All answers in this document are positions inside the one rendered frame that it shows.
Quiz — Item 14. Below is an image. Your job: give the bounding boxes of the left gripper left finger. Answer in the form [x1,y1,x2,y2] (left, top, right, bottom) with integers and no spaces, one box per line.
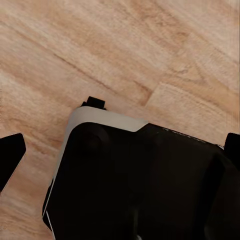
[0,133,26,193]

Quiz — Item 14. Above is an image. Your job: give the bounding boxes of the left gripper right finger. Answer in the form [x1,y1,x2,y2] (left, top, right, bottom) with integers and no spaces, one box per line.
[224,133,240,173]

